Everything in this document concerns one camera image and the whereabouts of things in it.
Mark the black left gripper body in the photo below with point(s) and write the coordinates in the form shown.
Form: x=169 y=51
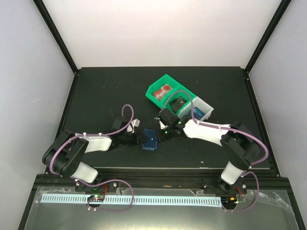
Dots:
x=129 y=141

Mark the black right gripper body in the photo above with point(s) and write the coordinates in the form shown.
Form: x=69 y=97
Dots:
x=167 y=135

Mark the blue leather card holder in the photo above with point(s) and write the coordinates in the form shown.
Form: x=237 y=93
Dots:
x=149 y=140

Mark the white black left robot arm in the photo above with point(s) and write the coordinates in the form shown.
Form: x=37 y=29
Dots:
x=64 y=156

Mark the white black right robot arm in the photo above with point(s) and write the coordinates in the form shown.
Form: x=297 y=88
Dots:
x=246 y=150

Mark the blue card stack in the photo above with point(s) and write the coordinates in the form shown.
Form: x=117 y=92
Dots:
x=198 y=113

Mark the red white card stack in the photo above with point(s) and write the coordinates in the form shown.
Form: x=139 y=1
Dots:
x=163 y=91

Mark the clear plastic bin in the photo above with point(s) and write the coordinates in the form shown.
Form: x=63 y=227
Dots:
x=197 y=102

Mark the green plastic bin middle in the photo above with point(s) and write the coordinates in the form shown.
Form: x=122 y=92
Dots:
x=175 y=93

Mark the green plastic bin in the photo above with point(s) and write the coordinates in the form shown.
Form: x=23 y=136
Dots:
x=175 y=93
x=166 y=79

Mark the green plastic bin left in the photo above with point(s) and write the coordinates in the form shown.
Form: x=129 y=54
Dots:
x=166 y=79

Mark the small circuit board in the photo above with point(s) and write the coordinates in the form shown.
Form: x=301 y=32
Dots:
x=96 y=198

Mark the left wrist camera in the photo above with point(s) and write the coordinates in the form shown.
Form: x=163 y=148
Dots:
x=133 y=125

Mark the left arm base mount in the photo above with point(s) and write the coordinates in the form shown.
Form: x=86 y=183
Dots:
x=96 y=186

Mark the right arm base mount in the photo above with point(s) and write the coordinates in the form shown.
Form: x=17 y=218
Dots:
x=224 y=187

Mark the black aluminium frame rail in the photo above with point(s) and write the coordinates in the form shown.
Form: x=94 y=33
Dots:
x=168 y=180

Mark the white slotted cable duct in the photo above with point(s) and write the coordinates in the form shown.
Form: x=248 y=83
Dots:
x=148 y=200

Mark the right frame post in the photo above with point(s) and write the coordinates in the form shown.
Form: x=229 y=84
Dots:
x=280 y=11

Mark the frame post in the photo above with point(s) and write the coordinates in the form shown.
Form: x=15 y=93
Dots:
x=56 y=34
x=280 y=11

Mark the left frame post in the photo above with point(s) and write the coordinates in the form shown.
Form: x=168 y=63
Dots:
x=56 y=34

